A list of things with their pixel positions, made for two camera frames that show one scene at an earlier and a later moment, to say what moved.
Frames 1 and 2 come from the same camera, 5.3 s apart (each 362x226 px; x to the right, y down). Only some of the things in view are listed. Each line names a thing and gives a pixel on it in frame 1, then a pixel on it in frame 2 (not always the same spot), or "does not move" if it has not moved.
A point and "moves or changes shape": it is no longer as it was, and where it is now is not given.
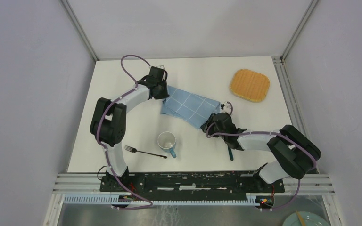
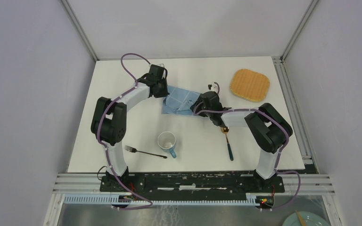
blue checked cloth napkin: (193, 108) moves or changes shape
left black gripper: (165, 94) does not move
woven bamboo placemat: (250, 85) does not move
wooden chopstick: (300, 218) does not move
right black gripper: (209, 121) -> (197, 105)
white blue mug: (166, 141) does not move
